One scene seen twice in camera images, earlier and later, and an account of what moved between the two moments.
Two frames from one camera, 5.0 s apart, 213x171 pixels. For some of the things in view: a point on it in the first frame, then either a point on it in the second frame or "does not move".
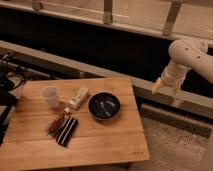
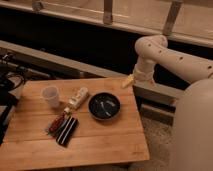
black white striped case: x=67 y=130 does not move
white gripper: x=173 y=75 → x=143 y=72
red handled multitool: x=55 y=124 does not move
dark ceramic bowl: x=104 y=106 does not move
